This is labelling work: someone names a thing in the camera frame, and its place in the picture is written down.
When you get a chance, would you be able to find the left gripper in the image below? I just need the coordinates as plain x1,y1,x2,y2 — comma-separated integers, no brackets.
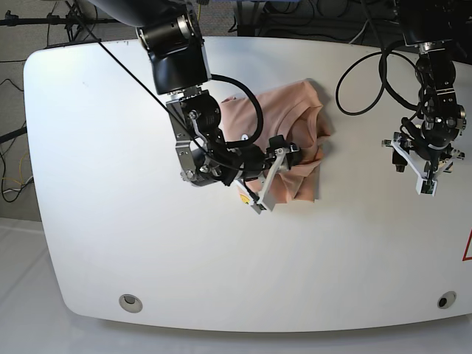
392,110,467,173

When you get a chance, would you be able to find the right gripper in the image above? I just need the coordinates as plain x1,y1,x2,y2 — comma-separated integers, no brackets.
179,142,302,187

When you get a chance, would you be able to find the peach T-shirt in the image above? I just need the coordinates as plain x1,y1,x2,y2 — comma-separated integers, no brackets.
220,80,331,204

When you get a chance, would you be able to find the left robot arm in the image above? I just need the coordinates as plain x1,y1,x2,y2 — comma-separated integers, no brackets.
394,1,471,177

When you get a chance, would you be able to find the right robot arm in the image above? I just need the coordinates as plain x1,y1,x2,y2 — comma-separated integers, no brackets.
93,1,302,187

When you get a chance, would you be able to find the right table grommet hole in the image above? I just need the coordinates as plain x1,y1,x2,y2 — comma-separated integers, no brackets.
437,291,457,309

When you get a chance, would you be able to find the table grommet hole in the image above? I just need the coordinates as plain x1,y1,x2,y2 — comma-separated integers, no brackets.
119,294,143,313
437,291,457,309

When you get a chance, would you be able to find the left table grommet hole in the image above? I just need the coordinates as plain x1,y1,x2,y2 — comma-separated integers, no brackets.
119,294,143,313

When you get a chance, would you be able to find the black tripod stand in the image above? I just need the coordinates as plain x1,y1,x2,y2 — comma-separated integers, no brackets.
1,1,118,42

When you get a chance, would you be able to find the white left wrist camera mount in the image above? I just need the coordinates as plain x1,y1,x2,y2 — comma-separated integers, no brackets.
381,132,465,196

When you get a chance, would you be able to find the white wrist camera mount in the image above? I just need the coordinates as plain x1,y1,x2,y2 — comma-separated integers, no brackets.
246,143,299,215
381,132,465,196

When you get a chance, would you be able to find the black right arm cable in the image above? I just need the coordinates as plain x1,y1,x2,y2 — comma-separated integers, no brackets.
212,73,265,148

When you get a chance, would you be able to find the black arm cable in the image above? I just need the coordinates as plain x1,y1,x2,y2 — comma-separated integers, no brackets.
212,73,265,148
334,0,425,117

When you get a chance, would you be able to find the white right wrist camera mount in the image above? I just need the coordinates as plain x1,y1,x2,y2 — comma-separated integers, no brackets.
246,143,299,215

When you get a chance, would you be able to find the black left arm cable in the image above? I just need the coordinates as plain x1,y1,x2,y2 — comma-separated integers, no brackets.
334,0,425,117

